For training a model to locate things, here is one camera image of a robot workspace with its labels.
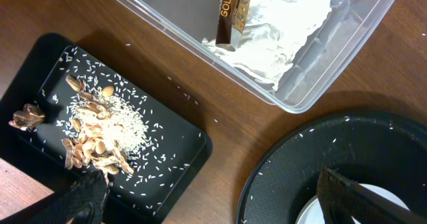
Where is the round black tray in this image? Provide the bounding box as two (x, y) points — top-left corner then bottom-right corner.
(235, 111), (426, 224)

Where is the clear plastic waste bin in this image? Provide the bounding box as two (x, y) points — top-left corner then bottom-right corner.
(116, 0), (395, 114)

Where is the peanut shells and rice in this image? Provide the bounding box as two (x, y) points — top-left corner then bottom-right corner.
(8, 45), (203, 217)

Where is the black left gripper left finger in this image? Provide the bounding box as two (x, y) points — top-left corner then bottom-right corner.
(1, 171), (109, 224)

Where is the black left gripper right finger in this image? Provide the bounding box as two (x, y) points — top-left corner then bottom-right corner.
(316, 168), (426, 224)

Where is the black rectangular bin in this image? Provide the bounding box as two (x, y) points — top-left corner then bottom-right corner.
(1, 33), (213, 223)

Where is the white napkin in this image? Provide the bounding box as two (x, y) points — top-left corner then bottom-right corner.
(201, 0), (332, 91)

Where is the grey plate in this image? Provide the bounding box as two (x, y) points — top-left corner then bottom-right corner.
(296, 183), (410, 224)

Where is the gold snack wrapper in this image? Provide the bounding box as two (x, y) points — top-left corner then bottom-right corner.
(216, 0), (250, 51)

